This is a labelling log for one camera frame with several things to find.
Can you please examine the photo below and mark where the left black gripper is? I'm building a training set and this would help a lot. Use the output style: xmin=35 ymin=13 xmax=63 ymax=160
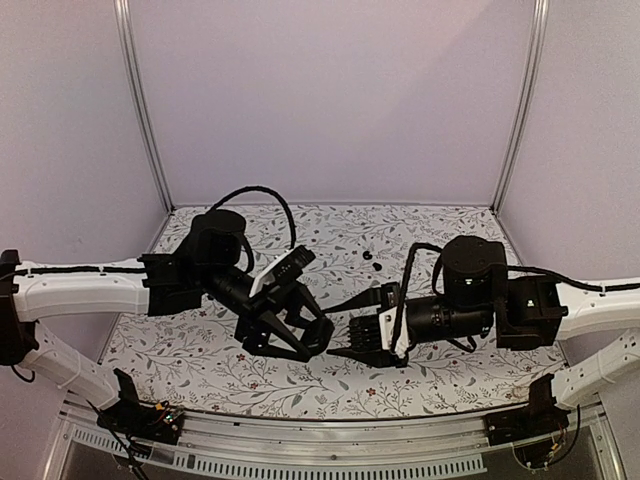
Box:
xmin=200 ymin=265 xmax=334 ymax=362

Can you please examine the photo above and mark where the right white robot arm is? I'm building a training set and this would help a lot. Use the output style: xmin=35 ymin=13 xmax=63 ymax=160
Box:
xmin=332 ymin=236 xmax=639 ymax=436

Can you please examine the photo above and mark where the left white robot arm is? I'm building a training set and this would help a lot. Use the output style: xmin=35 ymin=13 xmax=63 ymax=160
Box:
xmin=1 ymin=209 xmax=334 ymax=434

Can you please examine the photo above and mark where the floral patterned table mat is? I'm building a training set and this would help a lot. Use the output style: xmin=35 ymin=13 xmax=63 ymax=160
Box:
xmin=102 ymin=205 xmax=564 ymax=420

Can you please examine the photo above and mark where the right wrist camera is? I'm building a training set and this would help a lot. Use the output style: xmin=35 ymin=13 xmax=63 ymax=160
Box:
xmin=348 ymin=314 xmax=409 ymax=357

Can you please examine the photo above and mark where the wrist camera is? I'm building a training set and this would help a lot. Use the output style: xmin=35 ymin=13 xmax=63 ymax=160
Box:
xmin=249 ymin=245 xmax=316 ymax=298
xmin=348 ymin=314 xmax=409 ymax=357

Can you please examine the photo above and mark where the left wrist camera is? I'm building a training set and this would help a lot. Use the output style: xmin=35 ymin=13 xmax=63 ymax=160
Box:
xmin=249 ymin=245 xmax=316 ymax=298

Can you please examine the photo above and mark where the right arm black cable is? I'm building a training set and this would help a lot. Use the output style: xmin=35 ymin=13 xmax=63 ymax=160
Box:
xmin=392 ymin=242 xmax=444 ymax=351

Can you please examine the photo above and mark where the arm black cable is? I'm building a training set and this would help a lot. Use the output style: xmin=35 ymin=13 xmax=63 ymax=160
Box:
xmin=392 ymin=242 xmax=444 ymax=351
xmin=207 ymin=186 xmax=296 ymax=251

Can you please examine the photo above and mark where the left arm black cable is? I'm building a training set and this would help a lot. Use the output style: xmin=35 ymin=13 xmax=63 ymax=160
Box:
xmin=207 ymin=186 xmax=296 ymax=251

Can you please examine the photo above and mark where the front aluminium rail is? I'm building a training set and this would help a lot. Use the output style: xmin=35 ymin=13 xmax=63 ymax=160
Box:
xmin=42 ymin=395 xmax=634 ymax=479

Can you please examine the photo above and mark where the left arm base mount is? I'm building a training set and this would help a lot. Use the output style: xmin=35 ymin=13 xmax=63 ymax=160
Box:
xmin=97 ymin=369 xmax=185 ymax=445

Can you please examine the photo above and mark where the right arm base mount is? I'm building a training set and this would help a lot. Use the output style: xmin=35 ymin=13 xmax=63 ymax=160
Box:
xmin=483 ymin=374 xmax=582 ymax=472

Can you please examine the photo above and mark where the left aluminium frame post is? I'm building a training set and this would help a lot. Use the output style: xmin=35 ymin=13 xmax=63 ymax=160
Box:
xmin=113 ymin=0 xmax=175 ymax=213

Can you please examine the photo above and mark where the aluminium frame post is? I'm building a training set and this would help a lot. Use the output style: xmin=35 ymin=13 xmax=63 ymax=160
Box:
xmin=113 ymin=0 xmax=175 ymax=213
xmin=491 ymin=0 xmax=550 ymax=216

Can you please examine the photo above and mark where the right aluminium frame post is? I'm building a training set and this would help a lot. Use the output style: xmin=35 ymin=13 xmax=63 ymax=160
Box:
xmin=491 ymin=0 xmax=550 ymax=216

